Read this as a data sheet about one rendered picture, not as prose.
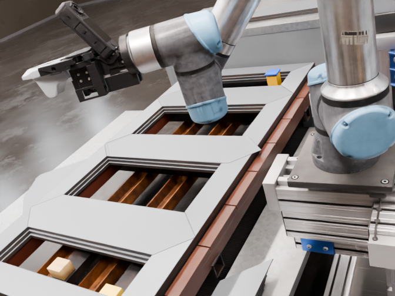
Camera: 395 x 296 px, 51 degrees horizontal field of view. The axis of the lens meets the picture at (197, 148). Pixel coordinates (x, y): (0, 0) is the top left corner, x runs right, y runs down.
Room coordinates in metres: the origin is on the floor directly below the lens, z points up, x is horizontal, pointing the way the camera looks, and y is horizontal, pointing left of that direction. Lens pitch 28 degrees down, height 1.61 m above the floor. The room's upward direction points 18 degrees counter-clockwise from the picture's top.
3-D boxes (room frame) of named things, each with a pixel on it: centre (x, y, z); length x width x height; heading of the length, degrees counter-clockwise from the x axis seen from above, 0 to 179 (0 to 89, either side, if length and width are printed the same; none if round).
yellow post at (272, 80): (1.84, -0.45, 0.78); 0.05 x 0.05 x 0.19; 52
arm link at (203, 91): (0.73, -0.04, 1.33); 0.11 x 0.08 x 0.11; 170
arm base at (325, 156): (0.80, -0.33, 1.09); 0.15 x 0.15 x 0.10
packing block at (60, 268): (1.03, 0.52, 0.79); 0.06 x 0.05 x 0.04; 52
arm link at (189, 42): (0.72, -0.04, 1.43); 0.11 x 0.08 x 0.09; 80
